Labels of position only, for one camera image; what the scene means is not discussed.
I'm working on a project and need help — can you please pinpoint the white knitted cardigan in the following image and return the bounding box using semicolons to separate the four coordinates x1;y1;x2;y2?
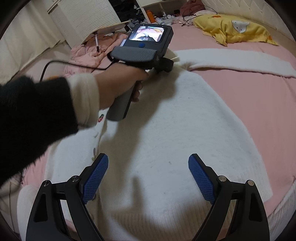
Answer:
17;48;296;241

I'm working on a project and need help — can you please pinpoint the left forearm black sleeve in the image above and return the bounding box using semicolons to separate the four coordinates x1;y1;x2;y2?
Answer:
0;73;100;186

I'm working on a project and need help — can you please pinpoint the folding lap table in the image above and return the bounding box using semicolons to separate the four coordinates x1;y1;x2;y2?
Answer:
81;20;130;53

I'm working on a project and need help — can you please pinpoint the person's left hand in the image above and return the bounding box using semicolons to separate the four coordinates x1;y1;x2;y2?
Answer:
95;63;149;109

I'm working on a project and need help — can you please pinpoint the orange bottle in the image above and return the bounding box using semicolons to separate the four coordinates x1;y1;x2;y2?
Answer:
145;10;156;24

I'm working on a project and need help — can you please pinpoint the dark red bag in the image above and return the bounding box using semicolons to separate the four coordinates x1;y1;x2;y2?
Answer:
180;0;205;16

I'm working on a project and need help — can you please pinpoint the pink quilted blanket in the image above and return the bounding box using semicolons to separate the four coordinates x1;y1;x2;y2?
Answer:
69;32;127;68

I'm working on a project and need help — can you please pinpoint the white louvered wardrobe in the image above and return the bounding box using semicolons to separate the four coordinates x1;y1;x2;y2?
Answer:
46;0;137;48

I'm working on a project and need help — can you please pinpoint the yellow pillow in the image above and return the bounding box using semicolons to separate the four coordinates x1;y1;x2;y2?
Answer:
193;14;277;46

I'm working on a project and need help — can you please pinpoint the cream curtain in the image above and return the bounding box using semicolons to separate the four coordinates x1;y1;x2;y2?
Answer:
1;1;65;84

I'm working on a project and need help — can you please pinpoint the cream padded headboard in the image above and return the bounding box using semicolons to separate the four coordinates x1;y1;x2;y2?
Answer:
203;0;295;41

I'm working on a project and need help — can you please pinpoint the black cable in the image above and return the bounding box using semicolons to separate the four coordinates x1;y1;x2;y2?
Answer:
40;52;117;82

